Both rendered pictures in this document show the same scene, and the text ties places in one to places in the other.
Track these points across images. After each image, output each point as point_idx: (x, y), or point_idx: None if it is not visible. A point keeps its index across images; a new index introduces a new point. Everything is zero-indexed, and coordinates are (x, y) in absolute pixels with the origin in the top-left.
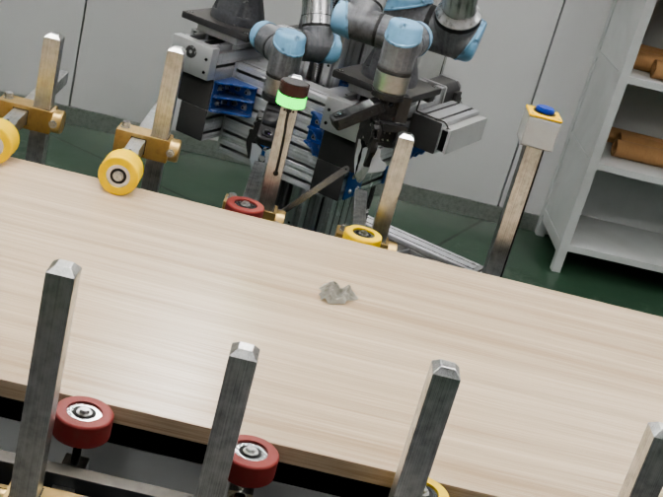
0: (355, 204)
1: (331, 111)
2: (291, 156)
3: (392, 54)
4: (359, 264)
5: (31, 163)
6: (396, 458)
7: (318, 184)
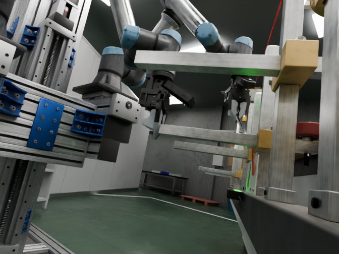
0: (202, 144)
1: (119, 103)
2: (58, 143)
3: (251, 53)
4: None
5: None
6: None
7: (241, 124)
